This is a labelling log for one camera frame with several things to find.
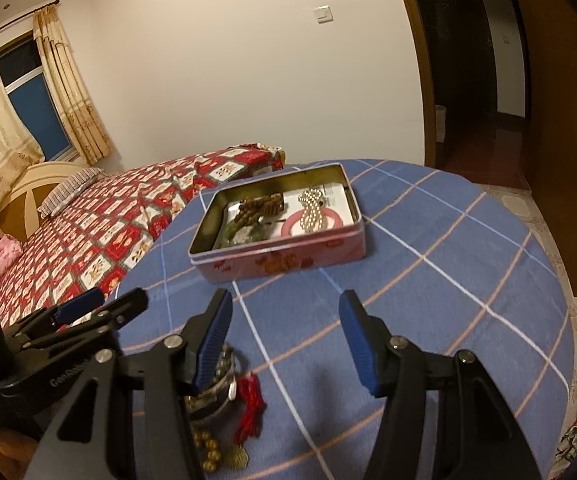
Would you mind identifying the gold bead string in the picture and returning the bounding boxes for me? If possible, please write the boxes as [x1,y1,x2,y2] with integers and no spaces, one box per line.
[190,427,225,474]

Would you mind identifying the window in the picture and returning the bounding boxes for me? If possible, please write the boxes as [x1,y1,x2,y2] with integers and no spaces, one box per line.
[0,36,78,162]

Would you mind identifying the white printed card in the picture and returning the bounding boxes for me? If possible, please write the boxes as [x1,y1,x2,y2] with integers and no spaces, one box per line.
[222,182,355,242]

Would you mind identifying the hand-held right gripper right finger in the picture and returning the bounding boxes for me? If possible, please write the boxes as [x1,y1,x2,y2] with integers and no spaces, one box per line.
[339,289,540,480]

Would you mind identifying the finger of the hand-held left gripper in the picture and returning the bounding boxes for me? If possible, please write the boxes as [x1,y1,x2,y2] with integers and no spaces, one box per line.
[16,287,150,361]
[2,287,106,341]

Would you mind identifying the red tassel gold coin charm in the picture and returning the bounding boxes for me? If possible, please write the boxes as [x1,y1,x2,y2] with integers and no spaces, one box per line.
[225,371,268,472]

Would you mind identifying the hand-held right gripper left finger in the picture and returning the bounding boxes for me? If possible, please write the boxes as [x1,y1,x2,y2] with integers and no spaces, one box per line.
[23,288,234,480]

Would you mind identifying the blue checked tablecloth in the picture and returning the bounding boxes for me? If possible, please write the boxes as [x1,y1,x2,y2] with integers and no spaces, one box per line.
[111,159,574,480]

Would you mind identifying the pink tin box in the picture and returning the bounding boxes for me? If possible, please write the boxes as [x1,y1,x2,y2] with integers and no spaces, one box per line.
[188,162,366,282]

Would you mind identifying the striped pillow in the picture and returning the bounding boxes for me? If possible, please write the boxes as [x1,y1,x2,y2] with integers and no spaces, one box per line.
[38,167,107,219]

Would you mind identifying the olive bead bracelet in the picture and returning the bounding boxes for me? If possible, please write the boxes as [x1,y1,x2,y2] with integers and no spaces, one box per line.
[211,344,244,386]

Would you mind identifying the pink cloth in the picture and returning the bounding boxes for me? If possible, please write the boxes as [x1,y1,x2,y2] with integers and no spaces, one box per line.
[0,236,22,282]

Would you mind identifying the pearl necklace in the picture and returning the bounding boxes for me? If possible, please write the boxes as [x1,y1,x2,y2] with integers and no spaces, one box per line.
[297,187,326,234]

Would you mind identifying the wooden door frame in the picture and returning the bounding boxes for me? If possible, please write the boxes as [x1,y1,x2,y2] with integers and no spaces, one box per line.
[389,0,450,169]

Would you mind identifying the red patchwork quilt bed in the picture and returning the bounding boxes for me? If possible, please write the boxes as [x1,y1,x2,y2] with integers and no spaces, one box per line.
[0,143,287,332]

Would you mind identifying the narrow beige patterned curtain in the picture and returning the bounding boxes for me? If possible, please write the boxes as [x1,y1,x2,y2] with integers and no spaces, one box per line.
[32,4,117,166]

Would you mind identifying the brown bead bracelet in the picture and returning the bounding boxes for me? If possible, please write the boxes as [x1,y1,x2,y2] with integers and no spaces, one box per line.
[231,193,288,229]

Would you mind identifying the wooden door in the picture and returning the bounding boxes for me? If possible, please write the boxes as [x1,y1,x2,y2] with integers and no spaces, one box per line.
[503,0,577,299]

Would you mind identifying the pink bangle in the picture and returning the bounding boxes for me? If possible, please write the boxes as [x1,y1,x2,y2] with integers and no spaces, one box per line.
[280,206,343,239]

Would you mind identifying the wooden headboard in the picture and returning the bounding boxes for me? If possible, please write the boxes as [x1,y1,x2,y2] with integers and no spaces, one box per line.
[0,160,105,243]

